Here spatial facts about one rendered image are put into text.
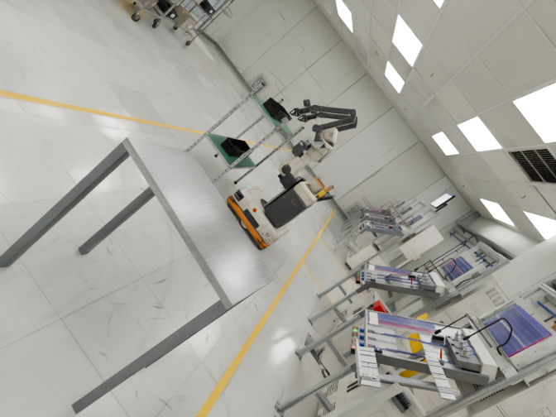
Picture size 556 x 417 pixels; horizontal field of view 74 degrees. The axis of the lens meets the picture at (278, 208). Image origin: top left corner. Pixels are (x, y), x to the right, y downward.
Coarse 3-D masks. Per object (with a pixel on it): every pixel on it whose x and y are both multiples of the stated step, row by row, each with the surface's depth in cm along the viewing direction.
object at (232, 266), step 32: (160, 160) 141; (192, 160) 168; (160, 192) 127; (192, 192) 147; (192, 224) 131; (224, 224) 153; (0, 256) 150; (224, 256) 136; (256, 256) 160; (224, 288) 122; (256, 288) 141; (192, 320) 124; (160, 352) 128
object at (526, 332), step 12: (504, 312) 257; (516, 312) 248; (492, 324) 254; (504, 324) 245; (516, 324) 237; (528, 324) 230; (540, 324) 227; (504, 336) 235; (516, 336) 227; (528, 336) 220; (540, 336) 213; (504, 348) 225; (516, 348) 218
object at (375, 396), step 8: (384, 384) 210; (368, 392) 212; (376, 392) 208; (384, 392) 206; (392, 392) 205; (352, 400) 216; (360, 400) 211; (368, 400) 208; (376, 400) 208; (384, 400) 207; (344, 408) 215; (352, 408) 211; (360, 408) 210; (368, 408) 209; (328, 416) 218; (336, 416) 214; (344, 416) 213; (352, 416) 212
